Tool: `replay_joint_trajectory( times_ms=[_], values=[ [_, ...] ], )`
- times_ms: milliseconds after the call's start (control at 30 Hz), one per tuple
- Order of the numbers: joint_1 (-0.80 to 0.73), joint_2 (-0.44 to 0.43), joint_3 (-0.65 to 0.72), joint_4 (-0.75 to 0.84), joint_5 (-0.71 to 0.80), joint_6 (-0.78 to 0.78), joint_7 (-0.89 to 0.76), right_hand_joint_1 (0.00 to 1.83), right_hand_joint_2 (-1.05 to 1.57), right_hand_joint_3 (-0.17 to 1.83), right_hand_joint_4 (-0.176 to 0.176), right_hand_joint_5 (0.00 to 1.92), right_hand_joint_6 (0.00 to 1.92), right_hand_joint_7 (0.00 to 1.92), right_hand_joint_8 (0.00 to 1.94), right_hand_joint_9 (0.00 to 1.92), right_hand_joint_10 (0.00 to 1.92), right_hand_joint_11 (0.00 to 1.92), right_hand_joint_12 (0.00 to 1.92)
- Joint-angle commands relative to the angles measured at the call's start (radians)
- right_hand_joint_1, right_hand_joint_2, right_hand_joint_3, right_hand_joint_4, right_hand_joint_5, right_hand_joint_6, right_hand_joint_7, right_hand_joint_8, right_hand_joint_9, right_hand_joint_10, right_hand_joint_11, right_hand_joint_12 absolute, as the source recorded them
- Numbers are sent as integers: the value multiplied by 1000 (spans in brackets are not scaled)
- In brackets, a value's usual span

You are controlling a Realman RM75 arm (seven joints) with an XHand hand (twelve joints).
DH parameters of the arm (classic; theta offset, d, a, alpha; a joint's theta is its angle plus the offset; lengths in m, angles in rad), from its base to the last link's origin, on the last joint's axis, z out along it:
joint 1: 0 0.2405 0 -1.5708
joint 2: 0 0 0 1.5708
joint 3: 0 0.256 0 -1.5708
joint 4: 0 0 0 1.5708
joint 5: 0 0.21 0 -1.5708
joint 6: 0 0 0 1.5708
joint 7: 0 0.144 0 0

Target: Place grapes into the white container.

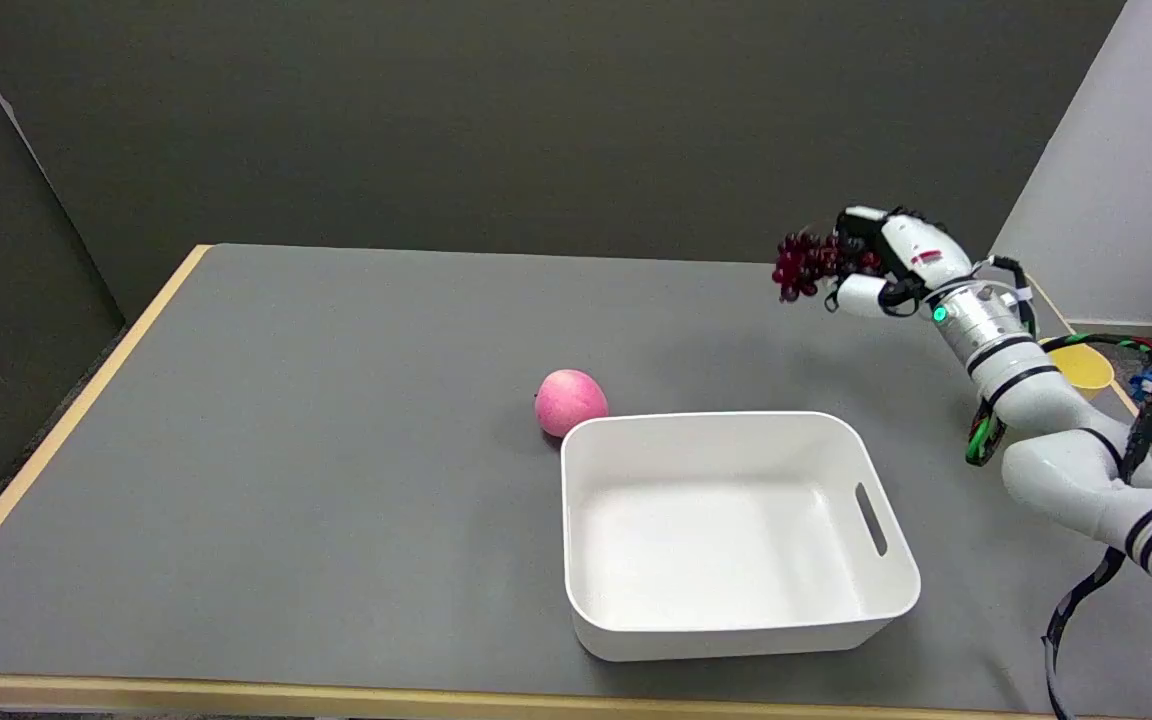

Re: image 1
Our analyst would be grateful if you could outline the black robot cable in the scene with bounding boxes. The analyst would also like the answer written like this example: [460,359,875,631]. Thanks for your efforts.
[966,256,1152,720]

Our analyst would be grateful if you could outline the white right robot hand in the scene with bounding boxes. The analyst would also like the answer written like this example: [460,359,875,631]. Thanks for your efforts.
[822,206,974,319]

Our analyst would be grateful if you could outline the grey table mat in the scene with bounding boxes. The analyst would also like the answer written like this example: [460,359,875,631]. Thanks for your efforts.
[0,243,1152,713]

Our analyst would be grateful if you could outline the white plastic container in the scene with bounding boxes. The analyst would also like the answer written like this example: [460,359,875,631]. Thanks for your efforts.
[560,410,922,663]

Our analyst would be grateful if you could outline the dark red grape bunch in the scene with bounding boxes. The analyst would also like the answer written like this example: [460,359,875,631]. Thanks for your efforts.
[772,230,883,304]

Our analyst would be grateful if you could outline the yellow bowl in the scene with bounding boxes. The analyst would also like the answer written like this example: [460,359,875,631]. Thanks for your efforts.
[1040,337,1116,401]

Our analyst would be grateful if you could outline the pink peach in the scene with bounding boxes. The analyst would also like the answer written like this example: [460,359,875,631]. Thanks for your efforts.
[534,368,609,439]

